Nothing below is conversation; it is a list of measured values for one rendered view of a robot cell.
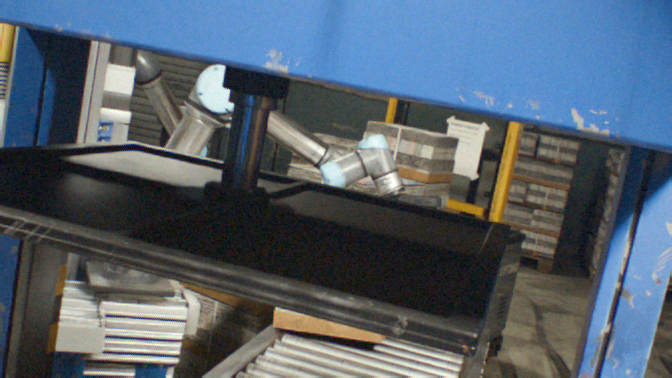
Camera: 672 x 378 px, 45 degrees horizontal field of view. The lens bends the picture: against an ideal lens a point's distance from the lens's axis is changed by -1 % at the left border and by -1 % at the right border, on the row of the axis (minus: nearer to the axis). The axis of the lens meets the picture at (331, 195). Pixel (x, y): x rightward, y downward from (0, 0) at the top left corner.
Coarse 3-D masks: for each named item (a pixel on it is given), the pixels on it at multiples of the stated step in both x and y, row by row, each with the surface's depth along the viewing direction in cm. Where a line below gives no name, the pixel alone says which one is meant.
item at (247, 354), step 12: (264, 336) 201; (276, 336) 203; (240, 348) 190; (252, 348) 191; (264, 348) 193; (228, 360) 181; (240, 360) 182; (252, 360) 185; (216, 372) 173; (228, 372) 174
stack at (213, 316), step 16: (208, 304) 293; (224, 304) 290; (208, 320) 294; (224, 320) 290; (240, 320) 286; (256, 320) 282; (272, 320) 290; (192, 336) 297; (208, 336) 294; (224, 336) 290; (240, 336) 286; (224, 352) 290; (176, 368) 303; (192, 368) 299; (208, 368) 295
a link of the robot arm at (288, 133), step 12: (276, 120) 220; (288, 120) 222; (276, 132) 221; (288, 132) 221; (300, 132) 222; (288, 144) 223; (300, 144) 222; (312, 144) 223; (324, 144) 225; (300, 156) 225; (312, 156) 224; (324, 156) 224
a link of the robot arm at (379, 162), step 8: (376, 136) 215; (360, 144) 215; (368, 144) 214; (376, 144) 214; (384, 144) 215; (360, 152) 215; (368, 152) 214; (376, 152) 214; (384, 152) 214; (368, 160) 213; (376, 160) 214; (384, 160) 214; (392, 160) 215; (368, 168) 214; (376, 168) 214; (384, 168) 214; (392, 168) 215; (376, 176) 215; (384, 176) 221
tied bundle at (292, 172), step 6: (294, 168) 341; (288, 174) 343; (294, 174) 341; (300, 174) 340; (306, 174) 338; (312, 174) 337; (318, 174) 336; (312, 180) 337; (318, 180) 335; (348, 186) 328; (354, 186) 326; (360, 186) 325; (366, 186) 327; (372, 186) 331; (366, 192) 328; (372, 192) 332
